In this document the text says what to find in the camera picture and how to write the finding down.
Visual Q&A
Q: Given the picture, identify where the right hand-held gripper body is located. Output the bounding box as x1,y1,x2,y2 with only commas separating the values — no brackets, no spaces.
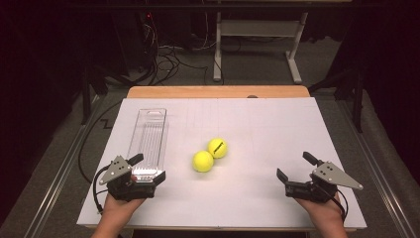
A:
284,160,365,204

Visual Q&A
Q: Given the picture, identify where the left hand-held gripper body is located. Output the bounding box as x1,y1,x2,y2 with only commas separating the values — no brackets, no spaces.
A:
98,154,157,203

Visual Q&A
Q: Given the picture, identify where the clear plastic container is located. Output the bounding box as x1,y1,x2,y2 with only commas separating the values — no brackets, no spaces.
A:
126,107,170,183

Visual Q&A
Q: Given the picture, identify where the plain yellow tennis ball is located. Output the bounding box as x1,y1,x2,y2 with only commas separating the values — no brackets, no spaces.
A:
191,150,215,174

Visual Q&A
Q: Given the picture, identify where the person's left hand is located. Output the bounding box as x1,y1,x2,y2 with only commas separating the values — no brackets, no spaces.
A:
102,174,147,220

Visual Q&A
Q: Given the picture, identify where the person's right hand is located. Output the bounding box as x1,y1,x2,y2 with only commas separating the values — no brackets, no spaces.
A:
294,192,347,223

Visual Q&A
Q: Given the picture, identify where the white board mat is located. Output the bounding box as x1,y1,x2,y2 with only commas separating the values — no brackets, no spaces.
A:
75,96,368,230

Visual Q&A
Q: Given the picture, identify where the yellow tennis ball black mark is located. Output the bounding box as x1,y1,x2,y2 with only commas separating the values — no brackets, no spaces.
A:
206,137,229,160

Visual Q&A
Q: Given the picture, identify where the black metal stand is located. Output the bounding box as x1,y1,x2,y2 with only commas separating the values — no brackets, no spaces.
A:
79,63,111,126
308,63,365,134

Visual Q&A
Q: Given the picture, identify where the wooden table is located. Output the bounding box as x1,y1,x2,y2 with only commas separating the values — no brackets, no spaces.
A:
126,85,312,99

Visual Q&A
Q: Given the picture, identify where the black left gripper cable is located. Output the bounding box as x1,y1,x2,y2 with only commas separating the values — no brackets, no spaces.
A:
77,99,124,215

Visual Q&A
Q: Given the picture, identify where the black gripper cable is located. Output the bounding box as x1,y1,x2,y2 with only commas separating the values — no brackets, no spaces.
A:
336,188,350,223
77,99,124,215

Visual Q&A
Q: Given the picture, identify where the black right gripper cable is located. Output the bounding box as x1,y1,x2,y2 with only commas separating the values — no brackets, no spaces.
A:
336,188,350,223

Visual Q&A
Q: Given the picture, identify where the metal floor rail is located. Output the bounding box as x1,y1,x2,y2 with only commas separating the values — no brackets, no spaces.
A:
336,98,420,238
23,94,102,238

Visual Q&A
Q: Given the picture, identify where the tangle of floor cables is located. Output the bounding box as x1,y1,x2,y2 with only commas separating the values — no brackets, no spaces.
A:
141,13,226,87

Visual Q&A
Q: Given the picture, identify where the white metal desk frame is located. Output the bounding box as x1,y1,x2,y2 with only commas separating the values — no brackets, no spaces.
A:
212,11,310,85

